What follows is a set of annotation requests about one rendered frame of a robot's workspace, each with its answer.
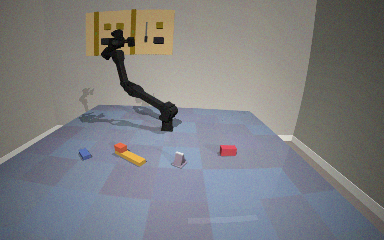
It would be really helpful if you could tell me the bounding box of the blue rectangular block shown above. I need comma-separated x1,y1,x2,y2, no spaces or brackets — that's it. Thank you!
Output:
79,148,92,161

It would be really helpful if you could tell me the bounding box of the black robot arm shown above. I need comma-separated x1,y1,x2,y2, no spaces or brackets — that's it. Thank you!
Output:
101,30,178,132

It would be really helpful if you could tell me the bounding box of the red rectangular block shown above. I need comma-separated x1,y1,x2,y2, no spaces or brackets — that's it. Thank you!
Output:
220,145,238,156

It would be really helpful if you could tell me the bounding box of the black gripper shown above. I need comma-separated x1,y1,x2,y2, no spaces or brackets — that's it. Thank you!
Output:
109,37,136,49

